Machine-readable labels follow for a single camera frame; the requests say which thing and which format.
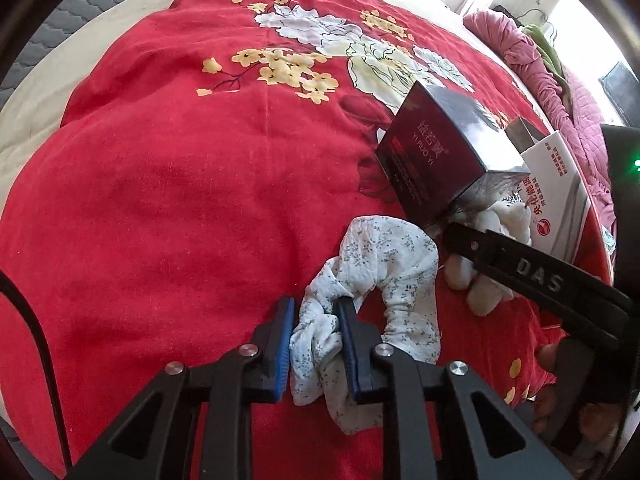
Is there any black cable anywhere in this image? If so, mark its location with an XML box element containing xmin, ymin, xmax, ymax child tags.
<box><xmin>0</xmin><ymin>268</ymin><xmax>74</xmax><ymax>470</ymax></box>

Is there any white floral scrunchie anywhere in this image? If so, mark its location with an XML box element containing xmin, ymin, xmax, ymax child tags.
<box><xmin>290</xmin><ymin>216</ymin><xmax>440</xmax><ymax>434</ymax></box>

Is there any grey quilted headboard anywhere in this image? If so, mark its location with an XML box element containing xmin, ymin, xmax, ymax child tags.
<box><xmin>1</xmin><ymin>0</ymin><xmax>125</xmax><ymax>103</ymax></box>

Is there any pink quilted comforter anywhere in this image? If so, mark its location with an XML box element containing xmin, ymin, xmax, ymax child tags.
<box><xmin>463</xmin><ymin>10</ymin><xmax>616</xmax><ymax>233</ymax></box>

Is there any dark blue box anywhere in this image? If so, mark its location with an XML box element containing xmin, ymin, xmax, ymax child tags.
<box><xmin>375</xmin><ymin>81</ymin><xmax>529</xmax><ymax>229</ymax></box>

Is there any red and white box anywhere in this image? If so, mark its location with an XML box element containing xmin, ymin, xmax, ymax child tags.
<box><xmin>518</xmin><ymin>132</ymin><xmax>590</xmax><ymax>263</ymax></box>

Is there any wall-mounted black television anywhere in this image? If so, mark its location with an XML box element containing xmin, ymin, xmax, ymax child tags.
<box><xmin>599</xmin><ymin>62</ymin><xmax>640</xmax><ymax>129</ymax></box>

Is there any dark tray with book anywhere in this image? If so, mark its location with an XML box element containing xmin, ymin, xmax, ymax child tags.
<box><xmin>504</xmin><ymin>117</ymin><xmax>546</xmax><ymax>153</ymax></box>

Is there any beige teddy bear with dress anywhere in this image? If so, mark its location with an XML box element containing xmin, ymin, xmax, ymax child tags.
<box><xmin>441</xmin><ymin>199</ymin><xmax>534</xmax><ymax>318</ymax></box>

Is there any green cloth on comforter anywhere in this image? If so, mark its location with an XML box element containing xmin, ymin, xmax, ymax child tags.
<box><xmin>521</xmin><ymin>24</ymin><xmax>567</xmax><ymax>84</ymax></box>

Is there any person's right hand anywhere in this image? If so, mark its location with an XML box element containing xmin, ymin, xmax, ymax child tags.
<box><xmin>532</xmin><ymin>344</ymin><xmax>611</xmax><ymax>443</ymax></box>

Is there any red floral blanket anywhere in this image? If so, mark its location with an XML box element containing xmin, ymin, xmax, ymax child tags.
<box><xmin>1</xmin><ymin>0</ymin><xmax>560</xmax><ymax>460</ymax></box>

